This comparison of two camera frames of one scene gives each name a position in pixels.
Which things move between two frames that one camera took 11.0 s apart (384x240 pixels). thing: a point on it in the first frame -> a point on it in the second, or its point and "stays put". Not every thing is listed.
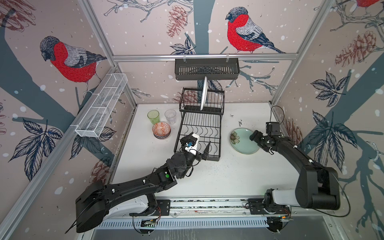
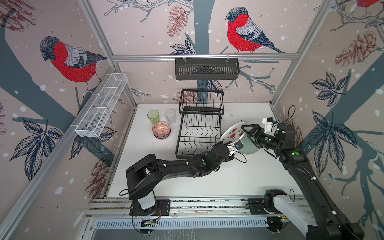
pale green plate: [240, 141] stays put
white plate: [204, 93] -> [233, 132]
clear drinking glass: [170, 115] stays put
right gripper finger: [255, 136] -> [250, 133]
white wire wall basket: [113, 86] stays put
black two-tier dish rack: [206, 123] stays put
